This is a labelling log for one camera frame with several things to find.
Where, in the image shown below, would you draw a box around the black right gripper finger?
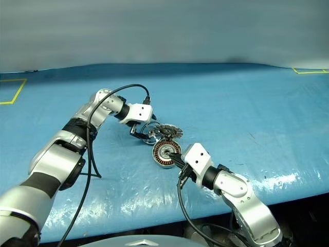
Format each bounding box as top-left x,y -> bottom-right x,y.
171,156 -> 186,168
168,151 -> 184,162

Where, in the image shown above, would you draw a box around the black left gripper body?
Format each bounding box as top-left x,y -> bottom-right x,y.
129,120 -> 145,138

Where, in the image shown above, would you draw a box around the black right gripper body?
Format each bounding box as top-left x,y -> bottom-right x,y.
177,158 -> 199,184

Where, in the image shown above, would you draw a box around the silver spoked wheel rotor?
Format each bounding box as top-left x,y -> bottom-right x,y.
140,121 -> 162,146

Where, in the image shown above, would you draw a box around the copper wound motor stator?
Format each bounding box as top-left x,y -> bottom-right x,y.
152,139 -> 184,169

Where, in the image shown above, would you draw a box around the silver finned motor cover disc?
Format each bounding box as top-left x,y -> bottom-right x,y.
154,123 -> 184,140

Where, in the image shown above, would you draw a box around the dark rounded base shape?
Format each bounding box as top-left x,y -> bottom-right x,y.
184,220 -> 233,247

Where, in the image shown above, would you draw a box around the blue plastic table cover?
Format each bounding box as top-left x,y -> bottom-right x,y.
0,62 -> 329,244

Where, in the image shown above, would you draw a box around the grey rounded robot torso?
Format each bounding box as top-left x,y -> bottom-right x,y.
86,234 -> 191,247

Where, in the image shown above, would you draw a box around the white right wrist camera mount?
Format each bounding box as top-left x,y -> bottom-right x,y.
180,143 -> 215,187

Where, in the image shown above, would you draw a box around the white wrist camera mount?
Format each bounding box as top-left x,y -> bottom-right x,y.
119,102 -> 154,126
180,143 -> 215,187

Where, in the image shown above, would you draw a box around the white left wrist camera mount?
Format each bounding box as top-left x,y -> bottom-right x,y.
119,102 -> 154,126

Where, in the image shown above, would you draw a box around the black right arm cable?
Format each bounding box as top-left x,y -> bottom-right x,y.
177,170 -> 233,247

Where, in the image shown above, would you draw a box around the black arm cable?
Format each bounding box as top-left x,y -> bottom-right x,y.
57,83 -> 151,247
177,170 -> 233,247

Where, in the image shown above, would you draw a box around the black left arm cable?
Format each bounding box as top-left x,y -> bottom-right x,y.
57,83 -> 151,247

